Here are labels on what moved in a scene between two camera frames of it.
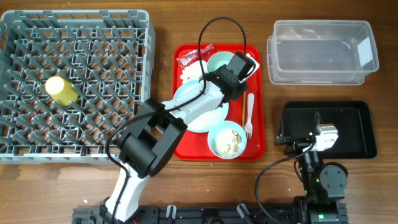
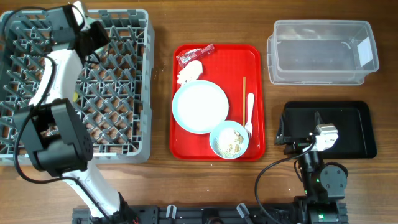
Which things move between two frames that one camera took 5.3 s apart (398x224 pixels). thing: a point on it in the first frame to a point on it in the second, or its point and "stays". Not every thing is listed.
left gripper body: [239, 87] to [95, 38]
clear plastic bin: [321, 52] stays
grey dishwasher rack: [66, 76] stays
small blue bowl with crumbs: [227, 140] stays
